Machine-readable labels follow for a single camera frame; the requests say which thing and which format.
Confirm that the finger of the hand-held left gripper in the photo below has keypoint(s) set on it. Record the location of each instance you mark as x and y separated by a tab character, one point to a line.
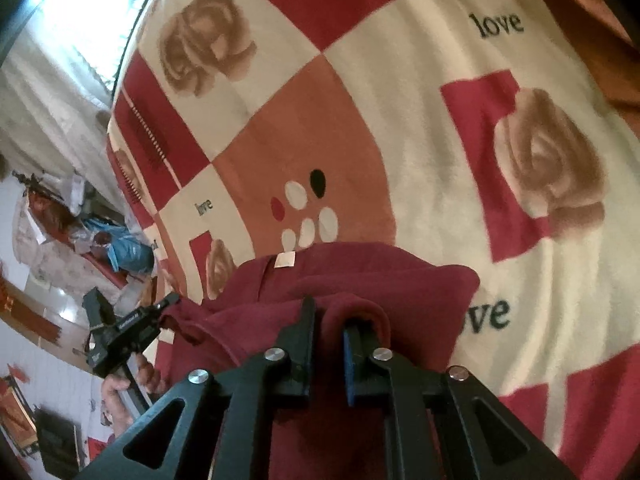
169	305

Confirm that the rose printed red cream blanket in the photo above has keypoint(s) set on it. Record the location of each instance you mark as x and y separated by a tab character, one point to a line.
410	125

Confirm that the maroon sweatshirt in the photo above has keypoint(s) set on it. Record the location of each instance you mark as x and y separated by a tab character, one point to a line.
350	280

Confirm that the orange brown cloth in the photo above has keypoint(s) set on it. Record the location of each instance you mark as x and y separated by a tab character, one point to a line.
585	15

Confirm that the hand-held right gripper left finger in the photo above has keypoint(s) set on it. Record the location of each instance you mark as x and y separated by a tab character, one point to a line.
302	345

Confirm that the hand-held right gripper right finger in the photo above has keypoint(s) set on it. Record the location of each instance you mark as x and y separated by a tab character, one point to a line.
354	367

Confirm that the blue plastic bag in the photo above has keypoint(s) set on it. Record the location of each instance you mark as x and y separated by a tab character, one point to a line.
127	250

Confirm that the white curtain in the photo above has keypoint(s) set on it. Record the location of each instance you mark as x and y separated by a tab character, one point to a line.
55	95

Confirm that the black box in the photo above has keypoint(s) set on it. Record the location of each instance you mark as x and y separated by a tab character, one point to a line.
60	442

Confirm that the person's left hand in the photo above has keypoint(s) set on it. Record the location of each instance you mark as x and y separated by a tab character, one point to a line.
145	375

